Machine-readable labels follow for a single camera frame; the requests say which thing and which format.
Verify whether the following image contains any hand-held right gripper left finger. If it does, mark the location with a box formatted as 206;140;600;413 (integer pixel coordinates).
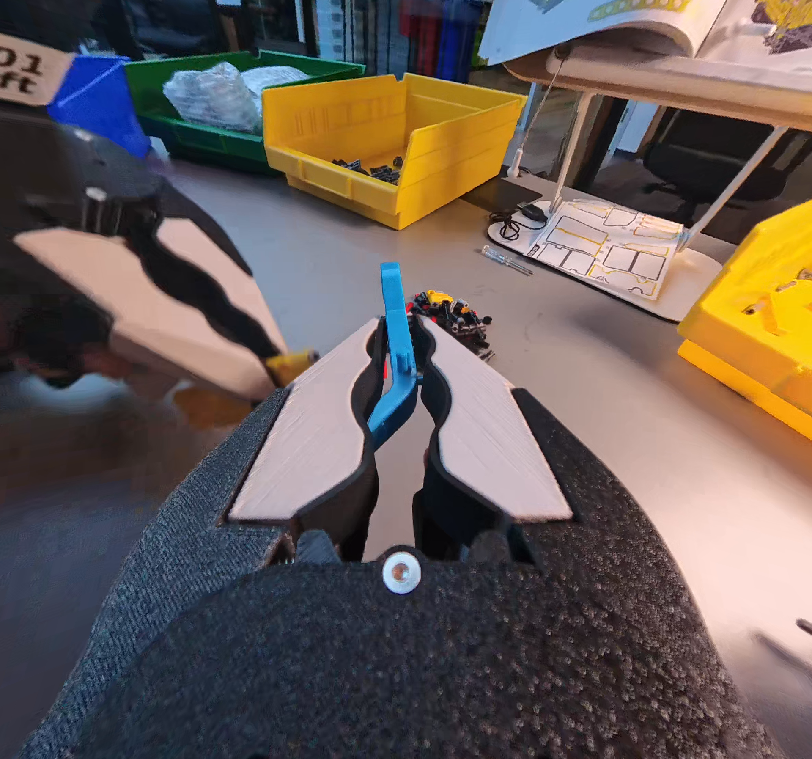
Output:
228;316;387;562

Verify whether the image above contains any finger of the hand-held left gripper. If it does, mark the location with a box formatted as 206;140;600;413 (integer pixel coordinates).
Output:
154;216;291;357
13;226;281;401

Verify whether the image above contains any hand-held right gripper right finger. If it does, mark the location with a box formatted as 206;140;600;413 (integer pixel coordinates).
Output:
415;316;573;562

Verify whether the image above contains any blue plastic bin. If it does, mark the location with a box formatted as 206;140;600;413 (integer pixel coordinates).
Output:
47;55;153;159

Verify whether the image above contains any yellow perforated brick beam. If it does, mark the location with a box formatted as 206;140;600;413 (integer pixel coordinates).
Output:
265;348;320;387

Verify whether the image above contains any blue brick separator tool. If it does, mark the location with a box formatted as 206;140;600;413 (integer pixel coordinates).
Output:
367;262;425;452

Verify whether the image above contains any grey desk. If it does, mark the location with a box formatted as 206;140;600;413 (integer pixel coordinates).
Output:
0;156;812;754

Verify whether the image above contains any person's left hand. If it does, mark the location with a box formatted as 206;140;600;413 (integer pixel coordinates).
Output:
0;291;131;387

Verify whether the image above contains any green plastic bin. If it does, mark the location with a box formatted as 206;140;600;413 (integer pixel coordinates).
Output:
123;50;367;176

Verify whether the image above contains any pile of small connector pins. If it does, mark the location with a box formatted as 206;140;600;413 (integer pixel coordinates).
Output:
406;289;496;362

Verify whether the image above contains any crumpled clear plastic bag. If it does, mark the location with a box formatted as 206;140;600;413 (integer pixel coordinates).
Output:
163;61;264;136

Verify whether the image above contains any heap of black brick parts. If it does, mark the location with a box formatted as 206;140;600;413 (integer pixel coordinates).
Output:
331;156;405;187

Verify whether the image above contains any flat bubble wrap bag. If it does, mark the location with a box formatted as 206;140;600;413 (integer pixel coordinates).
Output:
240;65;313;98

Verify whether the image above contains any yellow plastic parts bin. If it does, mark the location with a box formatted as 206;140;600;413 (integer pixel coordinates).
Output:
678;201;812;441
262;72;529;231

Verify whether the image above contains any clear-handled small screwdriver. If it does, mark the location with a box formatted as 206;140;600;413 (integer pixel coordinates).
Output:
480;245;535;278

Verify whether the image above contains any black USB cable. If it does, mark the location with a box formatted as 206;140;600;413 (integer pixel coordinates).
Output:
490;201;550;242

